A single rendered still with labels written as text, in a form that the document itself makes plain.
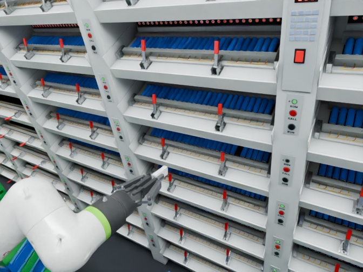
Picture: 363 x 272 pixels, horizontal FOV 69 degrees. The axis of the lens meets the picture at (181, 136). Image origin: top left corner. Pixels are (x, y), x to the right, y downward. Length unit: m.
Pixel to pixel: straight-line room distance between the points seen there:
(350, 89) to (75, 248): 0.69
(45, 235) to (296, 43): 0.68
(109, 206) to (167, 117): 0.45
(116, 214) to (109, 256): 1.35
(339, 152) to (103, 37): 0.83
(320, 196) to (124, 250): 1.41
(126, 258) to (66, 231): 1.36
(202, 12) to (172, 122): 0.40
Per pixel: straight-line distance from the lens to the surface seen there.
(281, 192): 0.95
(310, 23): 0.68
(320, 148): 0.84
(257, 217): 1.13
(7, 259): 1.64
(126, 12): 0.91
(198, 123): 0.94
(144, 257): 1.94
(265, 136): 0.86
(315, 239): 1.11
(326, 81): 0.74
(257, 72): 0.78
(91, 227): 0.65
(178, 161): 1.09
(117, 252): 2.02
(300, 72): 0.71
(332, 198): 0.97
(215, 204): 1.17
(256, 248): 1.29
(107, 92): 1.11
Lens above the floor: 1.58
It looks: 33 degrees down
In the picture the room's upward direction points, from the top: 9 degrees counter-clockwise
